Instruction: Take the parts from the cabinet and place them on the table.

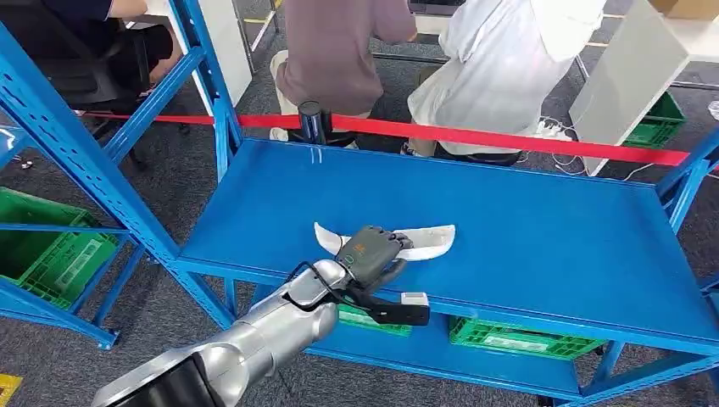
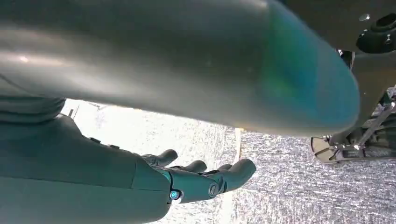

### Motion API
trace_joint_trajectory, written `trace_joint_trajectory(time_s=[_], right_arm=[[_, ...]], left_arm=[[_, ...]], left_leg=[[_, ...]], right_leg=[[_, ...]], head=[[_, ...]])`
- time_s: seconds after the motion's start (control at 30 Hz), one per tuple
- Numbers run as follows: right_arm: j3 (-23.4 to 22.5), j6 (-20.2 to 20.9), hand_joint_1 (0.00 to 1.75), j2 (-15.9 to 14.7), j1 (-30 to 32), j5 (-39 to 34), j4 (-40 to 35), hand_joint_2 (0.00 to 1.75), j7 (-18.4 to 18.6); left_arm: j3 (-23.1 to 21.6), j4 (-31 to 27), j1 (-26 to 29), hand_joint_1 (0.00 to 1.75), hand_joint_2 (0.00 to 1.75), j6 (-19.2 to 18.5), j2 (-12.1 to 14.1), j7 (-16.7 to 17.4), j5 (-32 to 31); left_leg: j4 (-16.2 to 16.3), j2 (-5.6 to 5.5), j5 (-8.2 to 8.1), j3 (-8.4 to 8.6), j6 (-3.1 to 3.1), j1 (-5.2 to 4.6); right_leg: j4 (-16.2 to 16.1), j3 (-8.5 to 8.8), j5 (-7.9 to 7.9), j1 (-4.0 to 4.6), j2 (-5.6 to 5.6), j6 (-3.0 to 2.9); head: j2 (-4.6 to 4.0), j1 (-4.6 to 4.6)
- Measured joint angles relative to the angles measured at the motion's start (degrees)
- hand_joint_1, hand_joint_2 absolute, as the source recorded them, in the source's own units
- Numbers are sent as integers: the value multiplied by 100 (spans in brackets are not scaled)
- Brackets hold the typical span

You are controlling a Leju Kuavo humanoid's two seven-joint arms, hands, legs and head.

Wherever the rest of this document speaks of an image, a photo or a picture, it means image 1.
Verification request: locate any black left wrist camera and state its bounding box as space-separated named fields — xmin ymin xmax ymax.
xmin=339 ymin=283 xmax=432 ymax=328

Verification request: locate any green plastic crate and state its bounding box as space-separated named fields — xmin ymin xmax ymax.
xmin=337 ymin=303 xmax=414 ymax=338
xmin=448 ymin=315 xmax=608 ymax=362
xmin=0 ymin=187 xmax=120 ymax=311
xmin=621 ymin=91 xmax=688 ymax=150

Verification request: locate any white plastic curved part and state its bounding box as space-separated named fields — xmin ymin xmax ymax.
xmin=313 ymin=221 xmax=457 ymax=263

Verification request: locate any red barrier belt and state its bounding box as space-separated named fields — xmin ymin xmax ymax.
xmin=81 ymin=111 xmax=719 ymax=170

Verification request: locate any black office chair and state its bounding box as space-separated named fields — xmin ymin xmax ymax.
xmin=0 ymin=5 xmax=192 ymax=170

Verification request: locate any person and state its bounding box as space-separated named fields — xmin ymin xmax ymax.
xmin=42 ymin=0 xmax=185 ymax=88
xmin=399 ymin=0 xmax=608 ymax=167
xmin=268 ymin=0 xmax=418 ymax=150

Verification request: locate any blue metal shelf rack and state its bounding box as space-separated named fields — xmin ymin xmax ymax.
xmin=0 ymin=0 xmax=719 ymax=407
xmin=0 ymin=125 xmax=148 ymax=350

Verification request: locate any brown cardboard box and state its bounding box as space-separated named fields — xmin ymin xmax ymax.
xmin=649 ymin=0 xmax=719 ymax=22

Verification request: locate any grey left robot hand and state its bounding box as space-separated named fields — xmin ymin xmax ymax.
xmin=335 ymin=226 xmax=415 ymax=295

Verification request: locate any white cable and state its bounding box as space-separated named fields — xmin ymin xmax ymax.
xmin=519 ymin=114 xmax=591 ymax=178

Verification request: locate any black barrier post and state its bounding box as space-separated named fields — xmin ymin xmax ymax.
xmin=298 ymin=101 xmax=333 ymax=146

